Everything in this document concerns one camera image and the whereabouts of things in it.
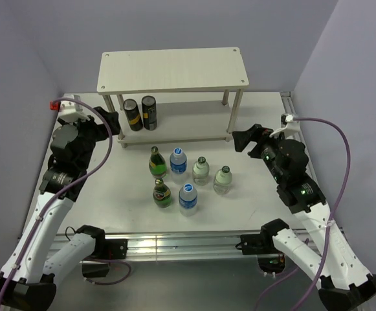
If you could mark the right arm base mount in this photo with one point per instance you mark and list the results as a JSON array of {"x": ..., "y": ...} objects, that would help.
[{"x": 269, "y": 259}]

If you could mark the black can left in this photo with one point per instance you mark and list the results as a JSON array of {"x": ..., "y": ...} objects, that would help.
[{"x": 133, "y": 115}]

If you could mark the clear glass bottle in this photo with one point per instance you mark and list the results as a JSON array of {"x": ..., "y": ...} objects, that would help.
[
  {"x": 223, "y": 180},
  {"x": 200, "y": 171}
]

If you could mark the green Perrier bottle front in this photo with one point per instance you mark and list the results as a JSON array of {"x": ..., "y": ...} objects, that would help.
[{"x": 161, "y": 194}]

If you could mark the white two-tier shelf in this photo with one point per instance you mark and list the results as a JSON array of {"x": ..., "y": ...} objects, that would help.
[{"x": 198, "y": 91}]

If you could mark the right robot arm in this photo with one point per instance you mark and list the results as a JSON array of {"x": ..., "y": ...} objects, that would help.
[{"x": 342, "y": 281}]

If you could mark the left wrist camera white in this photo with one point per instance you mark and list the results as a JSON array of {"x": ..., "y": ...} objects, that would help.
[{"x": 68, "y": 110}]

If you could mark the water bottle blue label back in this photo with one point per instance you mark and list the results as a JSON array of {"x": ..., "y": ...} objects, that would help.
[{"x": 178, "y": 166}]

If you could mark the green glass bottle back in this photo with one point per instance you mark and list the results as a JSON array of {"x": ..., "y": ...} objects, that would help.
[{"x": 157, "y": 164}]

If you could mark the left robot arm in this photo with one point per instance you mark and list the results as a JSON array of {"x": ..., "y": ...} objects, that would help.
[{"x": 29, "y": 279}]

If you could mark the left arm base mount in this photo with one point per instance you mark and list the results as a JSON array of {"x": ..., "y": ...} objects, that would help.
[{"x": 114, "y": 249}]

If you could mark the black can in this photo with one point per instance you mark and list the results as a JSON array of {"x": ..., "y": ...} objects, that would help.
[
  {"x": 133, "y": 115},
  {"x": 149, "y": 112}
]

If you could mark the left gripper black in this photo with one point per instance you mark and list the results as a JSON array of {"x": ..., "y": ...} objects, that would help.
[{"x": 88, "y": 121}]

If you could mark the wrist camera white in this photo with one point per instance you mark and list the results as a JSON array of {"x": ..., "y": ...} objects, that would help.
[
  {"x": 68, "y": 110},
  {"x": 290, "y": 125}
]

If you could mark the black can right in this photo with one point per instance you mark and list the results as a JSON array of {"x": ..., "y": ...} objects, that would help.
[{"x": 149, "y": 112}]

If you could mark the water bottle blue label front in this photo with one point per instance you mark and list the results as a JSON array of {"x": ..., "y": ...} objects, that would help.
[{"x": 188, "y": 200}]

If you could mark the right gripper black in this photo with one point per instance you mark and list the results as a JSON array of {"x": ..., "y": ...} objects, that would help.
[{"x": 256, "y": 133}]

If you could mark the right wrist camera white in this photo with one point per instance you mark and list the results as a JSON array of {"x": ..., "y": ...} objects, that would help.
[{"x": 290, "y": 125}]

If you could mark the aluminium rail frame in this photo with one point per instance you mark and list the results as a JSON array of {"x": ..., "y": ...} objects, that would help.
[{"x": 118, "y": 199}]

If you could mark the water bottle blue label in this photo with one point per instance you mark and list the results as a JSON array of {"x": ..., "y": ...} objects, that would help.
[
  {"x": 178, "y": 166},
  {"x": 188, "y": 200}
]

